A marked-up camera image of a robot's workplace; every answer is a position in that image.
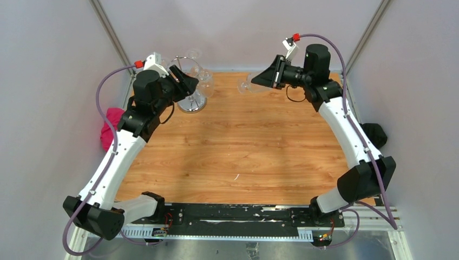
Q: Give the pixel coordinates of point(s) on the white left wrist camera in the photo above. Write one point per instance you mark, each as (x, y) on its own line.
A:
(154, 62)

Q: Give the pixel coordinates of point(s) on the black cloth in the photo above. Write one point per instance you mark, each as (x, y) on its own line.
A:
(375, 133)

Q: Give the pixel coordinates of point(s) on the aluminium corner frame post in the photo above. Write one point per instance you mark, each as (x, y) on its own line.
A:
(367, 33)
(108, 28)

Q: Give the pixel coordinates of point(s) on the pink cloth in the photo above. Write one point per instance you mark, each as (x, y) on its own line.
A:
(106, 136)

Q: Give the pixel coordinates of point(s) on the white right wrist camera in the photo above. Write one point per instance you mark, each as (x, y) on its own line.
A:
(290, 43)

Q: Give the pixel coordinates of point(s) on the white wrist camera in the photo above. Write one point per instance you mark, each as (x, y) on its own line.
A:
(290, 43)
(154, 62)

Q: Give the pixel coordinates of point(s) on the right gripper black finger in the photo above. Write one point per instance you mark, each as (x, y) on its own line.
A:
(264, 83)
(268, 73)

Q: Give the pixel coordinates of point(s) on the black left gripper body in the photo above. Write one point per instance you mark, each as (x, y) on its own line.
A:
(172, 91)

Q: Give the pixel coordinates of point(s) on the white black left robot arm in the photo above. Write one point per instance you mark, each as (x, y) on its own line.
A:
(95, 208)

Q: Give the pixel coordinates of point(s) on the clear wine glass back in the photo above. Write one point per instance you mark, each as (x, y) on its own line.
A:
(195, 55)

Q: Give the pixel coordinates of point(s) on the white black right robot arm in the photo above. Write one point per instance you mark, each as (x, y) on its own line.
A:
(369, 171)

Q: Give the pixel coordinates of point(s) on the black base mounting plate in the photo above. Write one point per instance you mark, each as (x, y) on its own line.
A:
(242, 220)

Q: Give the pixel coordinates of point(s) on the aluminium corner frame post left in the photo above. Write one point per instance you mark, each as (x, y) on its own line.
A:
(108, 28)

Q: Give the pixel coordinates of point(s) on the clear wine glass front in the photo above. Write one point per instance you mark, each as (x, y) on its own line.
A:
(206, 83)

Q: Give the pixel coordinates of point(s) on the clear wine glass far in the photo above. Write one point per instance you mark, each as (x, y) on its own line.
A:
(164, 62)

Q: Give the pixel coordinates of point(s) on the patterned clear wine glass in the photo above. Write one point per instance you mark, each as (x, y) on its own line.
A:
(245, 85)

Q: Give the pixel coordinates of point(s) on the aluminium corner frame post right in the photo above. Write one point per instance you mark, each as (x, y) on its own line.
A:
(367, 33)

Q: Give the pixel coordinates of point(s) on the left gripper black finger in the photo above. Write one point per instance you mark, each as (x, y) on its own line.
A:
(176, 72)
(188, 82)

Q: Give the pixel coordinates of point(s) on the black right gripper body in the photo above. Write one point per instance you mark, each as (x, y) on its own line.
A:
(287, 71)

